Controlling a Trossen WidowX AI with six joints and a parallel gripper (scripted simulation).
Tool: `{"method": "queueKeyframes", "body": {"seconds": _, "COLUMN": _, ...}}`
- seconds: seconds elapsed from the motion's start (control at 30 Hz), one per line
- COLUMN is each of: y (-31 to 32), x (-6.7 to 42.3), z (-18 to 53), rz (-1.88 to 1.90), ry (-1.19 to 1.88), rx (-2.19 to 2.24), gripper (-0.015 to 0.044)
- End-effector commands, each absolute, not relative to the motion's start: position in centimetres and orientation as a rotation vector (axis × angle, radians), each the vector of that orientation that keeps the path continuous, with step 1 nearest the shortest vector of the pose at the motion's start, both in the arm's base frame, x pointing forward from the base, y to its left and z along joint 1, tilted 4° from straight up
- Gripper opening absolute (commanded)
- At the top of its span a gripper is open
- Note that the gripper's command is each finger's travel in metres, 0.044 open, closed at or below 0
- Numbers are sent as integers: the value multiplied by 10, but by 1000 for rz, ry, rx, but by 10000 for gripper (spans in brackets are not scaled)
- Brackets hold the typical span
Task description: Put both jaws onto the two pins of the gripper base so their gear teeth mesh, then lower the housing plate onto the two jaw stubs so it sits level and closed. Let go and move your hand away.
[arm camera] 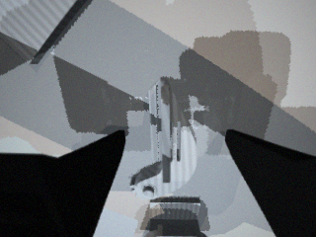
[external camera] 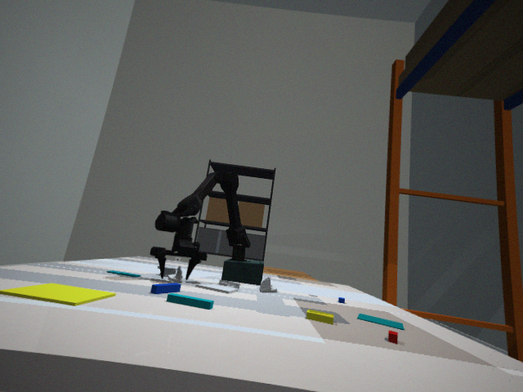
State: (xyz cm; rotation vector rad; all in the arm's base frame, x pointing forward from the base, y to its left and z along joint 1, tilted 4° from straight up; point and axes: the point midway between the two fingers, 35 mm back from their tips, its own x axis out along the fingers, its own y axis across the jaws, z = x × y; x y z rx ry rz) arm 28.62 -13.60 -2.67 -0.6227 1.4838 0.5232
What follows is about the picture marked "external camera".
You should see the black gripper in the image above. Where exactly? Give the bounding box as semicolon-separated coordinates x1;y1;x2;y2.
150;233;208;280

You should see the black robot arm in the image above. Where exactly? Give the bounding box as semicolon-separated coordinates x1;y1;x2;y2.
154;172;251;261

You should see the small red block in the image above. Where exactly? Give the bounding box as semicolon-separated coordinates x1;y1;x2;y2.
388;331;398;345

